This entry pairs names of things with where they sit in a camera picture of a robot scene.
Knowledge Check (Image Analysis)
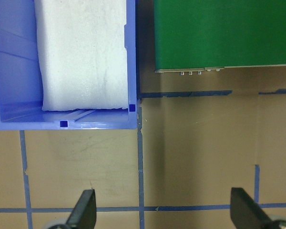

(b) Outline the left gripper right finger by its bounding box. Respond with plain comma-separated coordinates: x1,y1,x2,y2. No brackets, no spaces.
230,187,271,229

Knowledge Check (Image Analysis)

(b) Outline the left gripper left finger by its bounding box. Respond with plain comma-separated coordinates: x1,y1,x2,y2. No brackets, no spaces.
66,189,97,229

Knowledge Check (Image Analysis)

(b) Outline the blue bin with buttons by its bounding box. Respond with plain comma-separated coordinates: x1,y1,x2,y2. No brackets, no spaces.
0,0,137,130

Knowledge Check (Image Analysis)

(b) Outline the white foam pad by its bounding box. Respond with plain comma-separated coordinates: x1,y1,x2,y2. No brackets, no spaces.
34,0,128,111

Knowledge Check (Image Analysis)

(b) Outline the green conveyor belt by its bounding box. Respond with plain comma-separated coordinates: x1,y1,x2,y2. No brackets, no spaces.
154,0,286,73

